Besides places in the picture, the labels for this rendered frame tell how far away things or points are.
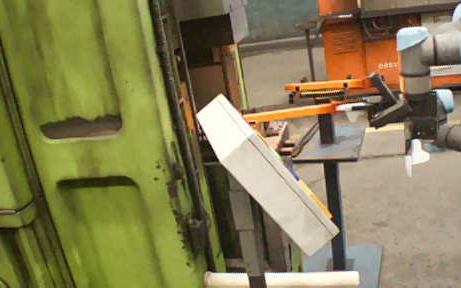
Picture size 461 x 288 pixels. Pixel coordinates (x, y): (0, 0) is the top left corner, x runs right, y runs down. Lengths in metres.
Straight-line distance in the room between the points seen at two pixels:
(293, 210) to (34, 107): 0.81
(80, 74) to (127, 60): 0.19
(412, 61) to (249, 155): 0.50
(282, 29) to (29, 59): 8.00
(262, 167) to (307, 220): 0.15
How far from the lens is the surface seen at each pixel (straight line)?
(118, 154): 1.33
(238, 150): 0.86
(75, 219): 1.56
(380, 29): 5.09
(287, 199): 0.92
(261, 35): 9.29
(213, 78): 1.88
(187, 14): 1.44
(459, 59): 1.21
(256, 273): 1.17
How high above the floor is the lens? 1.47
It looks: 19 degrees down
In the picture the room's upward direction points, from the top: 10 degrees counter-clockwise
